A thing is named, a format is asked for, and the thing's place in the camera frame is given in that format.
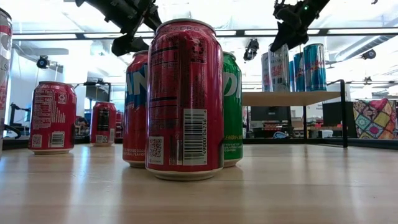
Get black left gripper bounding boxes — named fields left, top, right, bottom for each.
left=107, top=0, right=164, bottom=58

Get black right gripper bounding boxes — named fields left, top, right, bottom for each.
left=269, top=0, right=315, bottom=52

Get silver Celsius peach can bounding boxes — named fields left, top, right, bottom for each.
left=0, top=7, right=13, bottom=156
left=261, top=52, right=271, bottom=93
left=267, top=43, right=291, bottom=93

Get blue silver Red Bull can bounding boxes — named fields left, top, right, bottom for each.
left=293, top=52, right=305, bottom=93
left=303, top=43, right=328, bottom=92
left=288, top=60, right=296, bottom=93

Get red Fanta strawberry can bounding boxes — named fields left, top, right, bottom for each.
left=122, top=50, right=149, bottom=169

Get red zero sugar soda can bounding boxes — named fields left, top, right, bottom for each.
left=145, top=17, right=224, bottom=182

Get green Sprite can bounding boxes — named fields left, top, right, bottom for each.
left=222, top=51, right=244, bottom=168

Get red Coca-Cola can black label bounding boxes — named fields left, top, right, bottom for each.
left=90, top=101, right=118, bottom=147

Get red Coca-Cola original can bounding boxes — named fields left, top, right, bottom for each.
left=27, top=81, right=78, bottom=156

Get wooden shelf with black legs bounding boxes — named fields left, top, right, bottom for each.
left=241, top=79, right=349, bottom=149

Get black mounted box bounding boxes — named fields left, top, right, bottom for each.
left=83, top=79, right=112, bottom=103

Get black monitor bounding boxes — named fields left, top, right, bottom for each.
left=250, top=106, right=292, bottom=122
left=322, top=101, right=358, bottom=139

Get red storage bins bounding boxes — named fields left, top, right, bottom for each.
left=115, top=111, right=124, bottom=139

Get person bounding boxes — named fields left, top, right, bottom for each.
left=75, top=115, right=91, bottom=138

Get colourful patchwork quilt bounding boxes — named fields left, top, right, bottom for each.
left=353, top=98, right=398, bottom=140

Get black cable loop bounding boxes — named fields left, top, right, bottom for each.
left=2, top=124, right=22, bottom=139

